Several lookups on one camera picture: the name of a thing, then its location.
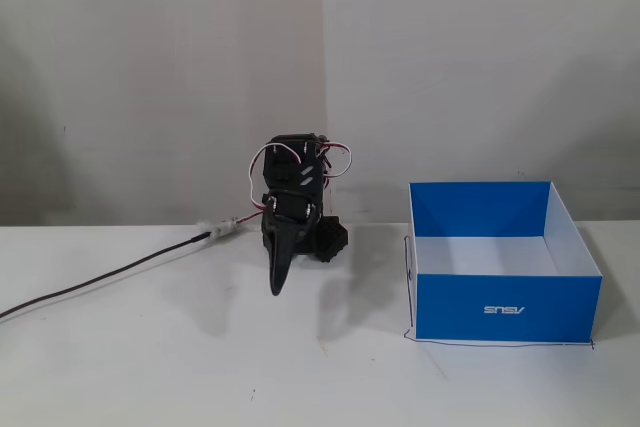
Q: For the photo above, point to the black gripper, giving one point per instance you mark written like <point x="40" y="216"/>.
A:
<point x="290" y="210"/>

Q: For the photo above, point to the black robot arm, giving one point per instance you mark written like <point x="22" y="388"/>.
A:
<point x="287" y="167"/>

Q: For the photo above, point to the blue and white box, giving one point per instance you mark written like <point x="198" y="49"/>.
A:
<point x="505" y="307"/>

